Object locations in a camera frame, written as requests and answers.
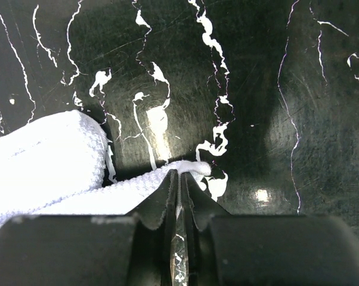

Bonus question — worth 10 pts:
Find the white towel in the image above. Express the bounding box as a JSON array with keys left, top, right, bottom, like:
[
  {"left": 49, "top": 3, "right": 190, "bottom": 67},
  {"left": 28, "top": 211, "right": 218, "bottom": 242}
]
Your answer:
[{"left": 0, "top": 110, "right": 211, "bottom": 226}]

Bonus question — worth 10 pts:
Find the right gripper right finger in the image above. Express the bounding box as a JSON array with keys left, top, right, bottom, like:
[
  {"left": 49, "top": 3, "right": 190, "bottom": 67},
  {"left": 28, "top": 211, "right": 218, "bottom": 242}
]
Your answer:
[{"left": 180, "top": 172, "right": 230, "bottom": 285}]

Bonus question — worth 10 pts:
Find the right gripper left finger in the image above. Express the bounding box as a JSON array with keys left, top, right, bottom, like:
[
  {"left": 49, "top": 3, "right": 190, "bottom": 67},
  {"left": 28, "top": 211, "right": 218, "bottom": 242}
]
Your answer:
[{"left": 126, "top": 170, "right": 178, "bottom": 285}]

